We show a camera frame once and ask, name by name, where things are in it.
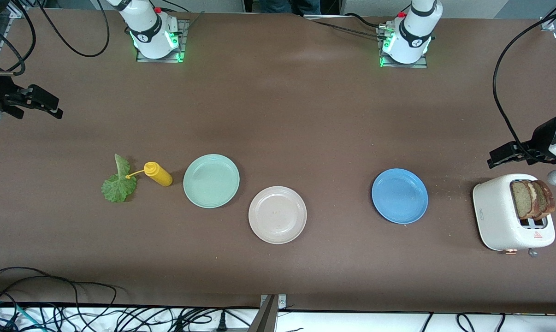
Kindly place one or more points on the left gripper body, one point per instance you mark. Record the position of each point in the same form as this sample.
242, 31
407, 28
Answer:
542, 137

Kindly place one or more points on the brown bread slice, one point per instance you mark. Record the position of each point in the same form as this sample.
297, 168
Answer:
520, 198
547, 198

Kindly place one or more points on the green lettuce leaf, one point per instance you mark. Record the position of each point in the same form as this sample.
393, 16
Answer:
119, 189

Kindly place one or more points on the yellow squeeze bottle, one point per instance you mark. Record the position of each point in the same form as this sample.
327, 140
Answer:
160, 175

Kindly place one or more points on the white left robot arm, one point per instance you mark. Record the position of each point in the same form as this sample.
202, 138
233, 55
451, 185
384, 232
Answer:
414, 32

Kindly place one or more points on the blue plate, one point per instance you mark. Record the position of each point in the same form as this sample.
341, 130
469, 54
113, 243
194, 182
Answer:
400, 196

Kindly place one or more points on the mint green plate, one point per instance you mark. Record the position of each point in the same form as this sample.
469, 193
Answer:
211, 180

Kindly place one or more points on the beige plate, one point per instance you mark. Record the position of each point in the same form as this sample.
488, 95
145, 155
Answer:
278, 214

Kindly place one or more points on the white toaster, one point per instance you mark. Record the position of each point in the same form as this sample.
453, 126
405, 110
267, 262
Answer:
492, 212

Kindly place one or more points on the aluminium corner profile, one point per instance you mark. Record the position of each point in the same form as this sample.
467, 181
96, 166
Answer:
547, 23

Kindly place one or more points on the person in blue jeans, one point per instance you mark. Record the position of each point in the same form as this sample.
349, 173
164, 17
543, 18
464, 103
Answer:
278, 5

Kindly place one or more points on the black power plug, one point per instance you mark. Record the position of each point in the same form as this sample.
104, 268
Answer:
221, 321

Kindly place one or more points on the aluminium table frame rail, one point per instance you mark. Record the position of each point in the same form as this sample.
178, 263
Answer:
3, 46

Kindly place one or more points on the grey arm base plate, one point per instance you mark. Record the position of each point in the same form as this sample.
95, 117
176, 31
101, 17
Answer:
411, 66
184, 39

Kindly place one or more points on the aluminium camera post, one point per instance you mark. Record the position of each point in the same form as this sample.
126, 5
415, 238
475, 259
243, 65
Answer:
266, 318

